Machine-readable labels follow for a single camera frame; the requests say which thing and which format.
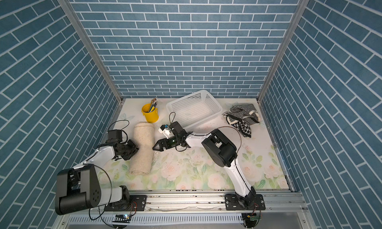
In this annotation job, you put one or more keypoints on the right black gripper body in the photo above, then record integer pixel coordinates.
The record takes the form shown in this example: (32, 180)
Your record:
(172, 142)

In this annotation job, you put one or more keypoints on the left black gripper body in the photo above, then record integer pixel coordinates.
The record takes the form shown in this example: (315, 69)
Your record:
(128, 149)

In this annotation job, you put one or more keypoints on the beige knitted scarf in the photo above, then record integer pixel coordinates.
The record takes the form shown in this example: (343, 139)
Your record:
(143, 136)

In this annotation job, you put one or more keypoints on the black white patterned cloth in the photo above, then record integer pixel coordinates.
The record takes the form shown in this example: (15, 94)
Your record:
(242, 117)

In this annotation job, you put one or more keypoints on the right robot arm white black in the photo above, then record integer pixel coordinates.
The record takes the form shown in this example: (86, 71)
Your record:
(220, 148)

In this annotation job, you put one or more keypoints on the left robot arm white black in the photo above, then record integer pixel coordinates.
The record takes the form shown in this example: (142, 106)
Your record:
(78, 188)

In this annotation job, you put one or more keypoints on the white plastic mesh basket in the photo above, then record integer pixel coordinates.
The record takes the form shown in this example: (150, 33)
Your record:
(194, 109)

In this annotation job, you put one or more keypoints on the yellow cup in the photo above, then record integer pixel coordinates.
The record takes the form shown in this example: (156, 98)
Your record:
(150, 113)

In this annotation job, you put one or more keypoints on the floral table mat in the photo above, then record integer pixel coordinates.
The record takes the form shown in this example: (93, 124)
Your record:
(193, 168)

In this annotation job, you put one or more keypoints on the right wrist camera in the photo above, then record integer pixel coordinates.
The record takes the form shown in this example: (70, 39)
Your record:
(166, 131)

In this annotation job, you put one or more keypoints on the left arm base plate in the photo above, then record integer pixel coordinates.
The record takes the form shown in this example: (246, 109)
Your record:
(135, 203)

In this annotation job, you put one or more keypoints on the aluminium front rail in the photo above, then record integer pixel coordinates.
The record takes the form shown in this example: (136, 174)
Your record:
(212, 201)

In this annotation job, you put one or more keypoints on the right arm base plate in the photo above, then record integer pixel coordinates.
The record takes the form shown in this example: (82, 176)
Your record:
(234, 202)

